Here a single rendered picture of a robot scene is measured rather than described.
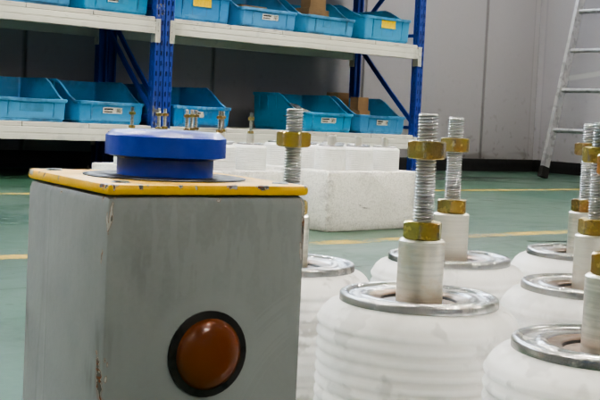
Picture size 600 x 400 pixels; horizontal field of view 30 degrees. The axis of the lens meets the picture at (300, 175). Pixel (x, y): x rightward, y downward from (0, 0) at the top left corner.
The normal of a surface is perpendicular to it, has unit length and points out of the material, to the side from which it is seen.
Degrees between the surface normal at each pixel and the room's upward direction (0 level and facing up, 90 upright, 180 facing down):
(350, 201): 90
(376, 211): 90
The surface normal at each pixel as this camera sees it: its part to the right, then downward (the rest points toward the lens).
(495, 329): 0.59, -0.48
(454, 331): 0.22, -0.48
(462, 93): 0.63, 0.07
